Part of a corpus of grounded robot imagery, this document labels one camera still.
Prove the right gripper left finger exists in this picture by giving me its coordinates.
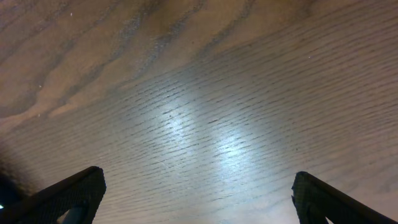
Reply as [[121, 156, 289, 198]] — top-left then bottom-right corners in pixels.
[[1, 166, 106, 224]]

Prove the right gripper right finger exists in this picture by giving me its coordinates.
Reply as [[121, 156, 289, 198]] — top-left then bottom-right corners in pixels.
[[292, 171, 397, 224]]

